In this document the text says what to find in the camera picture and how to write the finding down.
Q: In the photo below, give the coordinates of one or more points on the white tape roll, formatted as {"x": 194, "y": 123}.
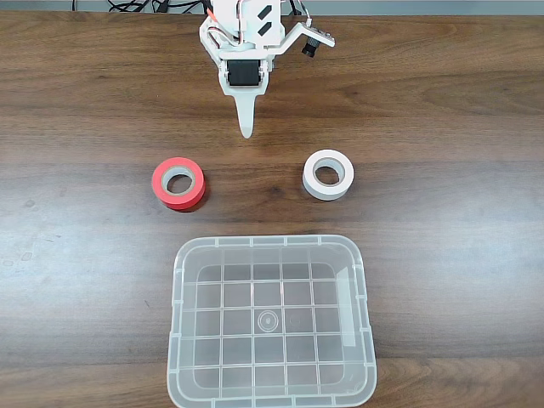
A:
{"x": 310, "y": 183}

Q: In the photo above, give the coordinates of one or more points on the clear plastic box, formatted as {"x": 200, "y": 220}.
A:
{"x": 272, "y": 323}

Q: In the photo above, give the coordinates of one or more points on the red tape roll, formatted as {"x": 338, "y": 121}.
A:
{"x": 159, "y": 187}

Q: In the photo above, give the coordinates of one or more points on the black camera on white bracket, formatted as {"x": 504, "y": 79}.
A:
{"x": 311, "y": 44}

